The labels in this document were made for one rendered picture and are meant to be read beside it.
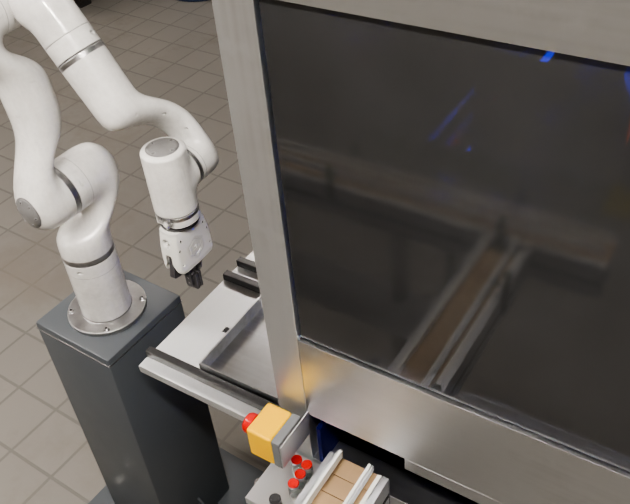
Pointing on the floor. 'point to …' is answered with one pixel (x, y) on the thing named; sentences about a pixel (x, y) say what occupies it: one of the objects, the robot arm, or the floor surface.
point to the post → (263, 196)
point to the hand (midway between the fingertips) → (193, 277)
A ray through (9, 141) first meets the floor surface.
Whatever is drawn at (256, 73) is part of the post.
